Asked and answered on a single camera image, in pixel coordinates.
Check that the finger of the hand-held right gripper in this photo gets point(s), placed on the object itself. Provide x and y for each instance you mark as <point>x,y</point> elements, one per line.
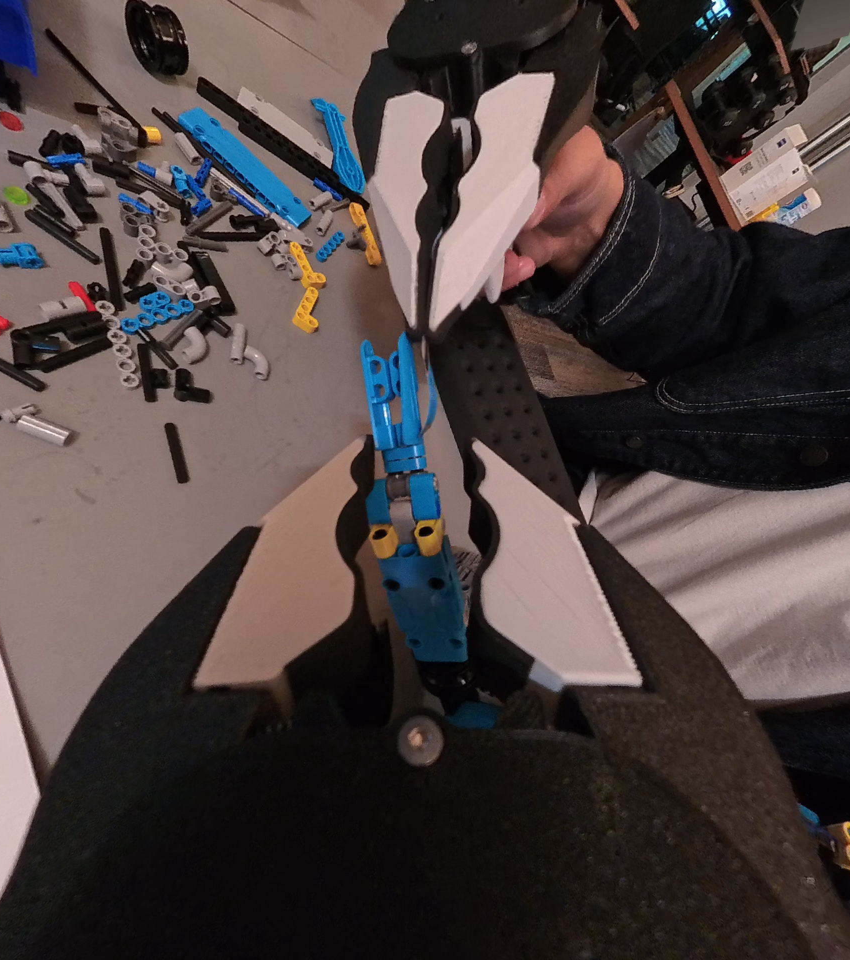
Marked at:
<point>492,195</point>
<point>399,195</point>

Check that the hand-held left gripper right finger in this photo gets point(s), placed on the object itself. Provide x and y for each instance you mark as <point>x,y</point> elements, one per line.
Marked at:
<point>552,600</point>

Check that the dark denim jacket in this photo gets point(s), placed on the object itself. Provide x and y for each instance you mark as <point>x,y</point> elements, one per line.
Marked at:
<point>845,750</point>

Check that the brown-edged work table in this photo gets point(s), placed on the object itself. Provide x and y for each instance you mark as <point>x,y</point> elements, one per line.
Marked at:
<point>702,112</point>

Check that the black perforated mat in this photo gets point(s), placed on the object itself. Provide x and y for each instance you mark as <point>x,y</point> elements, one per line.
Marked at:
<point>500,405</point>

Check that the pile of small brick parts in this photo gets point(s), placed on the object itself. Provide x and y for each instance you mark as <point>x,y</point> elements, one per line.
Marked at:
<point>155,247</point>

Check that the person's right hand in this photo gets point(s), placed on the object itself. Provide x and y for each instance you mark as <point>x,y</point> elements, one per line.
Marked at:
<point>575,217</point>

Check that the black axle rod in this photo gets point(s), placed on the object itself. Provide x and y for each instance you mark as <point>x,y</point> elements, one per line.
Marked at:
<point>177,453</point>

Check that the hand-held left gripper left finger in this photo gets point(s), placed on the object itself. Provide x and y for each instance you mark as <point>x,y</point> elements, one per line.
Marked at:
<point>282,600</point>

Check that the blue brick robot arm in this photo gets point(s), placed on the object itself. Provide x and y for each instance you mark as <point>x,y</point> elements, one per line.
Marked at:
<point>410,525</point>

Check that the grey desk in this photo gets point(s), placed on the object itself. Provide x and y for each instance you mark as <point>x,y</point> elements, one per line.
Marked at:
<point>95,525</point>

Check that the black toy wheel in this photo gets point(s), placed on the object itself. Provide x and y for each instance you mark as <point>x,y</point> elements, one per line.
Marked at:
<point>159,34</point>

